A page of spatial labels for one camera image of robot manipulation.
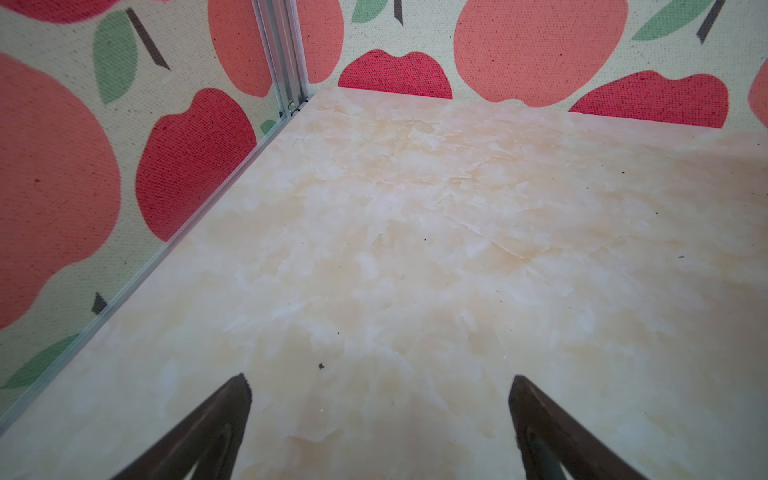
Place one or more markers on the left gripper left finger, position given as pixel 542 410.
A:
pixel 205 444

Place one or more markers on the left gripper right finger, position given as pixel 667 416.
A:
pixel 553 444

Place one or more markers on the aluminium table edge rail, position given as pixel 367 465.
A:
pixel 61 353

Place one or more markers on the left aluminium frame post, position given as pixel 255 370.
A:
pixel 281 36

